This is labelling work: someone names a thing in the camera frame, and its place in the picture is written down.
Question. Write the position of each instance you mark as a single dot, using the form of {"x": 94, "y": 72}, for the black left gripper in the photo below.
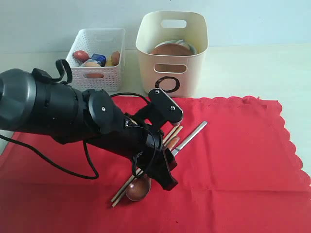
{"x": 139, "y": 142}

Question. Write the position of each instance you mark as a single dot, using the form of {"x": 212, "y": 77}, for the red sausage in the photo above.
{"x": 80, "y": 55}

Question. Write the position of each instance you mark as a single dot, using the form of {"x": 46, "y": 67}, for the cream plastic bin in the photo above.
{"x": 160, "y": 26}

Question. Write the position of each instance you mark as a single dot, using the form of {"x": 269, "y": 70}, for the brown wooden spoon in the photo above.
{"x": 139, "y": 188}

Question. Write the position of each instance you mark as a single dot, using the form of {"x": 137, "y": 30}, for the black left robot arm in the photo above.
{"x": 34, "y": 103}

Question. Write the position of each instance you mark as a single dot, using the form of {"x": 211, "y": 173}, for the white ceramic bowl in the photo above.
{"x": 180, "y": 42}

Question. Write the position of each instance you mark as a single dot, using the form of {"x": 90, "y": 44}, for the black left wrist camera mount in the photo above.
{"x": 161, "y": 109}

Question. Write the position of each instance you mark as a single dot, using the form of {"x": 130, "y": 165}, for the white perforated plastic basket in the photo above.
{"x": 99, "y": 41}

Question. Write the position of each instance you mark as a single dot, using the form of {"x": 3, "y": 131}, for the brown wooden plate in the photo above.
{"x": 171, "y": 49}

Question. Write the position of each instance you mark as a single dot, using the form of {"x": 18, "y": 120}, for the steel knife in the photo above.
{"x": 188, "y": 138}

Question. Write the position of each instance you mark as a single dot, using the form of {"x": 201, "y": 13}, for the blue milk carton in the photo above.
{"x": 100, "y": 59}

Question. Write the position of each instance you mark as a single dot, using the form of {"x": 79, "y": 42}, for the orange fried nugget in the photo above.
{"x": 115, "y": 58}

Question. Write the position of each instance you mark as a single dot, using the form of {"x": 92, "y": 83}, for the brown egg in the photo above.
{"x": 90, "y": 64}

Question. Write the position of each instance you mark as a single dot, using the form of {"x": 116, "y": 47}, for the red tablecloth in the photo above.
{"x": 240, "y": 174}

